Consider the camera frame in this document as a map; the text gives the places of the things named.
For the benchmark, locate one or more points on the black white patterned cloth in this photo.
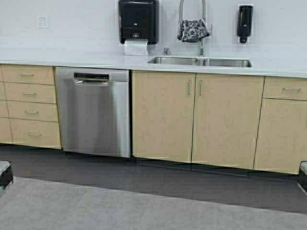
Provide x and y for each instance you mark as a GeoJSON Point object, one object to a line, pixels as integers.
{"type": "Point", "coordinates": [192, 31]}

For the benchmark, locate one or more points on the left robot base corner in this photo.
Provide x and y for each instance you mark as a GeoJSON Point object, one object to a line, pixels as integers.
{"type": "Point", "coordinates": [6, 174]}

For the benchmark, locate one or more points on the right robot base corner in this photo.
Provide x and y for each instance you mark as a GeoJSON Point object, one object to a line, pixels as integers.
{"type": "Point", "coordinates": [302, 180]}

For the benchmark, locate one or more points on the stainless steel dishwasher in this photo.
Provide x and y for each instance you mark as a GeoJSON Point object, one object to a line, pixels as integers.
{"type": "Point", "coordinates": [94, 110]}

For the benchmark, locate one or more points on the stainless double sink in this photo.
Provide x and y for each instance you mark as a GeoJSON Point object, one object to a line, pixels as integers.
{"type": "Point", "coordinates": [201, 61]}

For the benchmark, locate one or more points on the white paper towel sheet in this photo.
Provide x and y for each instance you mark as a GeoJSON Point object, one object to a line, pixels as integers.
{"type": "Point", "coordinates": [136, 47]}

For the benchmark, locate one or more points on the black paper towel dispenser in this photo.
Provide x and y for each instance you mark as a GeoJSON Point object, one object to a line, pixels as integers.
{"type": "Point", "coordinates": [138, 19]}

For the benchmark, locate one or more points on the chrome spring kitchen faucet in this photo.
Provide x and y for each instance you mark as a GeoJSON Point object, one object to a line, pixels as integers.
{"type": "Point", "coordinates": [203, 15]}

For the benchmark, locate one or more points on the black soap dispenser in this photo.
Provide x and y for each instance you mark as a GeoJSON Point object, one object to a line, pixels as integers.
{"type": "Point", "coordinates": [244, 23]}

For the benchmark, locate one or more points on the white wall outlet plate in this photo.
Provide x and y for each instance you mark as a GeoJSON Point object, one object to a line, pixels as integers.
{"type": "Point", "coordinates": [43, 22]}

